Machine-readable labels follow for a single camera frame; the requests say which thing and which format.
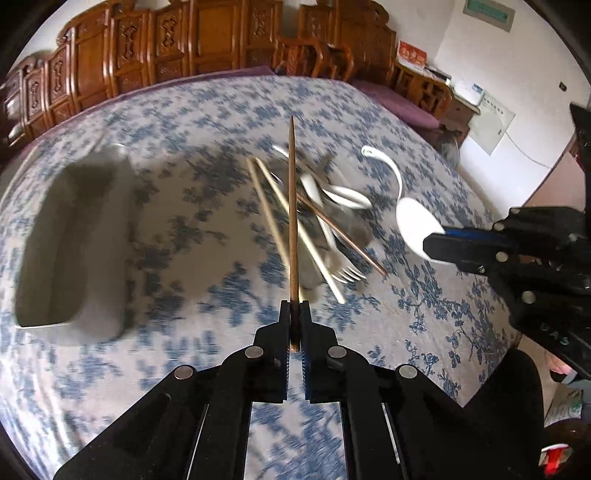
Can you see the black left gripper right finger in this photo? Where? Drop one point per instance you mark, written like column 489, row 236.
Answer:
column 392, row 420

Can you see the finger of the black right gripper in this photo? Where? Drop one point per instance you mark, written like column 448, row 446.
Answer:
column 471, row 234
column 468, row 256

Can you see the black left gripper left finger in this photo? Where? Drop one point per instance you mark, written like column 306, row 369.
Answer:
column 193, row 424

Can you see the white ceramic soup spoon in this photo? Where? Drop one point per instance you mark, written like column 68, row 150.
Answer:
column 414, row 220

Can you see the white plastic spoon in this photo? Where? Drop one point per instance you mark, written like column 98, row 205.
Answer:
column 341, row 195

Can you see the dark brown wooden chopstick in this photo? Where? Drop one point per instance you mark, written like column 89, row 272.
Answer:
column 295, row 317

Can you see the grey rectangular utensil tray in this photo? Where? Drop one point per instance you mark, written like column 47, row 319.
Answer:
column 71, row 288

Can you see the light bamboo chopstick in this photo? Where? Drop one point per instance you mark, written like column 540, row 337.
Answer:
column 268, row 214
column 303, row 234

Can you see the person's right hand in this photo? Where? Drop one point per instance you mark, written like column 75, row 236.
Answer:
column 556, row 365

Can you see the silver metal fork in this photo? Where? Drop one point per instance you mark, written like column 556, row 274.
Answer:
column 341, row 268

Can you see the red paper box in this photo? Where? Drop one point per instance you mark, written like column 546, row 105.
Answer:
column 411, row 56

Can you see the blue floral tablecloth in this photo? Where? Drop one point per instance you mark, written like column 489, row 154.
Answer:
column 204, row 272

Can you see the wooden armchair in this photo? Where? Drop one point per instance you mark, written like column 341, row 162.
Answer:
column 310, row 57

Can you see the white wall panel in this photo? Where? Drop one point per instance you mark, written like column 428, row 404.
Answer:
column 491, row 124

